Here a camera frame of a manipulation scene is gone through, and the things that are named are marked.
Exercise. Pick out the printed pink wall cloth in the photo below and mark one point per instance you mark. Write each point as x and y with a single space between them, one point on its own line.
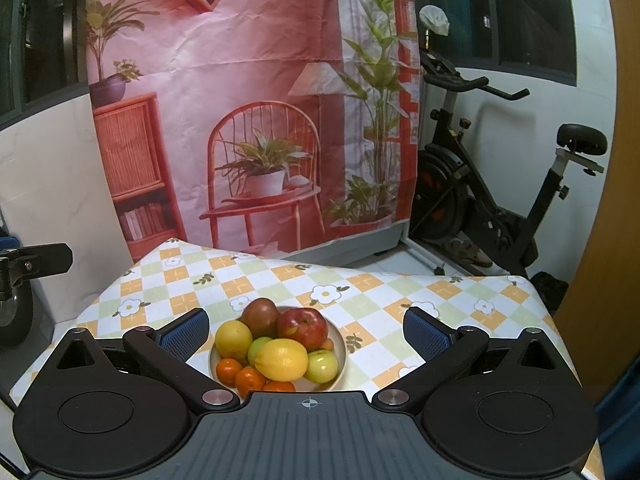
250 60

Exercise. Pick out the small mandarin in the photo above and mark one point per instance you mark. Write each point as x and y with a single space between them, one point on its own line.
228 371

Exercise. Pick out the bright red apple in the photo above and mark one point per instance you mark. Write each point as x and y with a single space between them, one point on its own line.
302 329

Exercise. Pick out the small green apple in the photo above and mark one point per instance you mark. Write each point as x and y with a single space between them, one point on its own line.
257 347

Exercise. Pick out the large green apple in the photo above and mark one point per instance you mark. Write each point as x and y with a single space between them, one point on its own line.
322 366

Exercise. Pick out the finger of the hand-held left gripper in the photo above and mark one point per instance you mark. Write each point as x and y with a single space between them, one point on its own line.
45 260

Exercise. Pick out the brown sandals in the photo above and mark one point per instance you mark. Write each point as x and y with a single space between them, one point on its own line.
470 255

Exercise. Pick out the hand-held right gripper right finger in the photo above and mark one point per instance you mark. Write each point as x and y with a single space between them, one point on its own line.
425 332

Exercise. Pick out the orange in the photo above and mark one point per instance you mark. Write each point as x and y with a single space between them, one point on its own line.
280 386
250 382

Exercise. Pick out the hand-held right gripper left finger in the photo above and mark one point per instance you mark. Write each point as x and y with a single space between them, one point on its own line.
182 332

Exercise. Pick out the small tan round fruit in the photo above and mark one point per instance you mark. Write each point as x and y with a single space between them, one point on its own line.
328 345

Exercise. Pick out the wooden board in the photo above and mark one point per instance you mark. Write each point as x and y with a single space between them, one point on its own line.
610 210

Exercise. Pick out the dark glass window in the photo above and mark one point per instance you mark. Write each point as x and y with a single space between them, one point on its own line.
40 35
525 10

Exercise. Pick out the dark bag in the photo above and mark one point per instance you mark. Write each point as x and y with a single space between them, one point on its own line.
550 290

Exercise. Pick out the yellow lemon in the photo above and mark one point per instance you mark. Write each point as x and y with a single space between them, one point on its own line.
233 338
281 360

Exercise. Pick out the beige round plate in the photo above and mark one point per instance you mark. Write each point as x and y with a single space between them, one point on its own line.
341 352

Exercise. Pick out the dark red apple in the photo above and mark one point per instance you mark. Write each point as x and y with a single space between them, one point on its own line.
260 317

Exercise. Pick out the checkered flower tablecloth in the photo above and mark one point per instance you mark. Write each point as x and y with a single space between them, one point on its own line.
390 300

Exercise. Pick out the grey washing machine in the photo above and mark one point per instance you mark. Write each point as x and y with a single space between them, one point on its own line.
15 320

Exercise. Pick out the white cloth on bike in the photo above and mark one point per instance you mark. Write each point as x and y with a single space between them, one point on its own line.
434 17

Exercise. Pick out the black exercise bike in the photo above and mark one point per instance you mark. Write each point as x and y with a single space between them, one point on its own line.
450 200

